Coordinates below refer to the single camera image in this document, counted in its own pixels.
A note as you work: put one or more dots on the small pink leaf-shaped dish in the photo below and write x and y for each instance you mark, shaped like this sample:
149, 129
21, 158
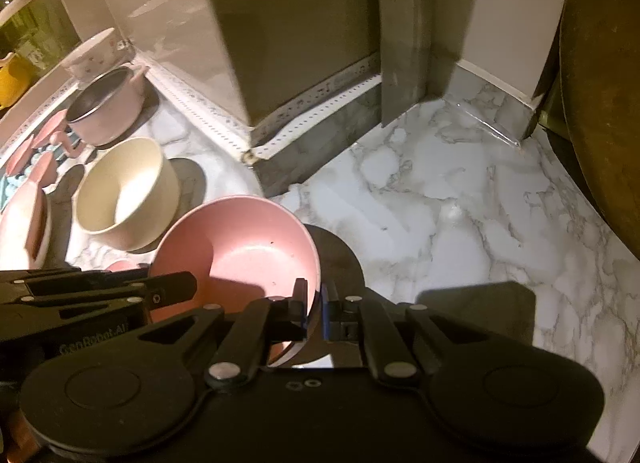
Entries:
20, 154
50, 125

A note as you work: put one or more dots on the pink heart-shaped dish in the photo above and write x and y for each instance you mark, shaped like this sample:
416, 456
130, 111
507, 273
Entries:
124, 265

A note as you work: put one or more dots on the floral ceramic bowl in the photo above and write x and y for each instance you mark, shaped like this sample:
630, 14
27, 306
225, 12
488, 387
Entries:
90, 60

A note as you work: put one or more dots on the yellow mug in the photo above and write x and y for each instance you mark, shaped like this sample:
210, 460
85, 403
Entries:
12, 80

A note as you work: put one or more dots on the round wooden cutting board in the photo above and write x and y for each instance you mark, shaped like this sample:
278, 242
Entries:
610, 93

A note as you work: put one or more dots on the green water jug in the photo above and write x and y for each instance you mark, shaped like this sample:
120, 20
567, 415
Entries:
25, 18

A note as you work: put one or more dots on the pink bowl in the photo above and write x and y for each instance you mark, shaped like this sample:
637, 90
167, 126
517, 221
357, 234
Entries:
240, 248

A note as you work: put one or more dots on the pink pot with steel interior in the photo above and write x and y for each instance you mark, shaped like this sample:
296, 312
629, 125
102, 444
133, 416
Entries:
115, 108

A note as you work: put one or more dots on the pink bear-shaped plate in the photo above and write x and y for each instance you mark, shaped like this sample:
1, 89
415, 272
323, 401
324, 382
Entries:
17, 223

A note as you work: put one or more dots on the blue ice tray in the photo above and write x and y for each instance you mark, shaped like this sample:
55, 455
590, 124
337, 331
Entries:
6, 189

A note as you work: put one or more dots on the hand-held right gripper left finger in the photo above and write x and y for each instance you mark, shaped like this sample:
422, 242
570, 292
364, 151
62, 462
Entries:
301, 315

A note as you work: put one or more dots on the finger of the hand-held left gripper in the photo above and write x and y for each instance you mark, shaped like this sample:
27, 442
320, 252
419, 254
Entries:
170, 288
75, 278

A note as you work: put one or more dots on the cream bowl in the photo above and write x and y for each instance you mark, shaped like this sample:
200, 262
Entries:
125, 193

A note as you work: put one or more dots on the music note tape strip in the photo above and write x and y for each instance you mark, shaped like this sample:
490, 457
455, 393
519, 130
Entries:
200, 113
320, 93
30, 119

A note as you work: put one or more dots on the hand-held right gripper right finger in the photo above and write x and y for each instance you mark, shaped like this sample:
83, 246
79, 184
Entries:
326, 315

